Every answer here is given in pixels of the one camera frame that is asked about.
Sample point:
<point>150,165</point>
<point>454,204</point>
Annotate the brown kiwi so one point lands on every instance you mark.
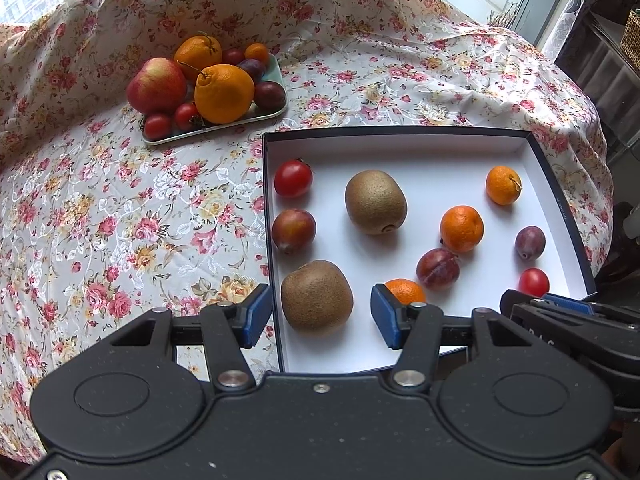
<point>376,202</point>
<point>316,296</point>

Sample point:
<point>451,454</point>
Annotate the small tangerine with stem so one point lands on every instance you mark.
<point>503,185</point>
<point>461,228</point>

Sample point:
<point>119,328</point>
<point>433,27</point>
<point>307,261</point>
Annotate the red yellow apple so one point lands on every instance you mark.
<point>156,85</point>

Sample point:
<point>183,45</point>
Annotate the pale green plate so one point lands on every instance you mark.
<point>274,74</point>

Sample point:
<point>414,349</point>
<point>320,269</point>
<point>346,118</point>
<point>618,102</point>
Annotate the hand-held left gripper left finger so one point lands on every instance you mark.
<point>257,311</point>

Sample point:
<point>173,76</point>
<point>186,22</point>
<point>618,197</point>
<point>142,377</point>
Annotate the dark purple plum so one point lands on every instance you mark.
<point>270,96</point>
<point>529,242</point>
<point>252,69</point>

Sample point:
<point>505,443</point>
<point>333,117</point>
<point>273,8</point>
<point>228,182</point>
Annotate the patterned grey curtain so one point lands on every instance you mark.
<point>575,5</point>

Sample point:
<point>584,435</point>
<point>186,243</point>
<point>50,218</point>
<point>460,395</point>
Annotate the white box with dark rim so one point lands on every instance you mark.
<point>440,170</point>

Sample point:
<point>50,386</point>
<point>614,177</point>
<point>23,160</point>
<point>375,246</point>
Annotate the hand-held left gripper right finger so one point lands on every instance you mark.
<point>384,312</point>

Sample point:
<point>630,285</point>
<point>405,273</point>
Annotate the dry plant sprigs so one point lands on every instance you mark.
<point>502,17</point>

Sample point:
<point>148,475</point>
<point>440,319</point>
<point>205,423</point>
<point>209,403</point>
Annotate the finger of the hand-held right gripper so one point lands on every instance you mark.
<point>567,304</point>

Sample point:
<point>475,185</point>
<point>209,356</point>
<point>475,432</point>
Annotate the large orange with stem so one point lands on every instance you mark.
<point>223,95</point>

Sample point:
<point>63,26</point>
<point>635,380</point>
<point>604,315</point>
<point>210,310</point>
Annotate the reddish plum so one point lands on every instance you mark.
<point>437,268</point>

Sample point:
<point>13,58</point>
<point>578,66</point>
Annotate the floral tablecloth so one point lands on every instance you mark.
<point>125,210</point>

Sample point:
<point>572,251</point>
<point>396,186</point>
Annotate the wicker basket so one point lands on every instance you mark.
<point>631,35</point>

